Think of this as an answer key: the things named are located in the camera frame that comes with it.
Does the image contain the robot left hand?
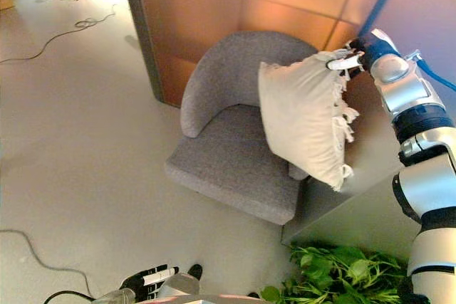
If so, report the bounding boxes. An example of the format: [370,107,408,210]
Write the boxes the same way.
[119,263,181,301]

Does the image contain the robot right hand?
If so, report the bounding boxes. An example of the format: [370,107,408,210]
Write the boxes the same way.
[326,38,370,80]

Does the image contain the white fringed pillow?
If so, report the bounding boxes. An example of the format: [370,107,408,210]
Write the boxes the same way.
[257,50,361,193]

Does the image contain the black robot foot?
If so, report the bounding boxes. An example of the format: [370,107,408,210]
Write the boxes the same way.
[186,263,204,281]

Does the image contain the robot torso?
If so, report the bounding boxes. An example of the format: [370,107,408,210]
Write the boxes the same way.
[170,293,263,304]

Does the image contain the wooden partition panel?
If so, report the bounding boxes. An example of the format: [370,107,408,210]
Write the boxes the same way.
[119,0,405,109]

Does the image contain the grey fabric armchair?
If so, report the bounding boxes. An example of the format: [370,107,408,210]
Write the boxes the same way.
[164,31,320,226]

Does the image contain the green leafy plant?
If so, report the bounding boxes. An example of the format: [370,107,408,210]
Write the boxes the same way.
[258,244,414,304]

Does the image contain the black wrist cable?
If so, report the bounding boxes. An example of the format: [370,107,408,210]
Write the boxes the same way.
[42,289,98,304]

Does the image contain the grey floor cable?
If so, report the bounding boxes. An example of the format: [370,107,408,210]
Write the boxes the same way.
[0,228,96,298]

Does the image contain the thin floor cable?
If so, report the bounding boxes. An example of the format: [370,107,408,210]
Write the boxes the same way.
[0,4,118,65]

